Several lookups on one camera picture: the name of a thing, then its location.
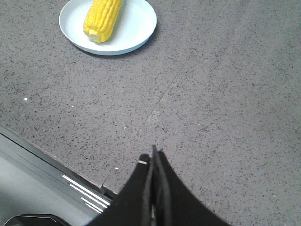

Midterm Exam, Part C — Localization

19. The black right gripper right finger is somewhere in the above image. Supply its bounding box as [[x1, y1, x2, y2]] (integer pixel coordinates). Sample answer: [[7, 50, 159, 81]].
[[152, 145, 229, 226]]

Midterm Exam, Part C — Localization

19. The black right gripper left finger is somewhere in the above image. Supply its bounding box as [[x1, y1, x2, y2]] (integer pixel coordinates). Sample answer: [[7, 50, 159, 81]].
[[93, 154, 152, 226]]

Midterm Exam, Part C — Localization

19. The light blue round plate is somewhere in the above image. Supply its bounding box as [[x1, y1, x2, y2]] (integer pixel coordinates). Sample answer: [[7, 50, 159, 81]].
[[59, 0, 157, 56]]

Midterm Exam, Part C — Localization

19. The yellow corn cob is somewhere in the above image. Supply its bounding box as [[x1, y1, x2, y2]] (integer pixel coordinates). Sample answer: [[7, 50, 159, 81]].
[[83, 0, 123, 43]]

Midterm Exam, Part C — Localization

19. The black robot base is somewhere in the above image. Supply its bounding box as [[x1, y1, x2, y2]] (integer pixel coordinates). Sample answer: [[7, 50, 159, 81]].
[[4, 214, 70, 226]]

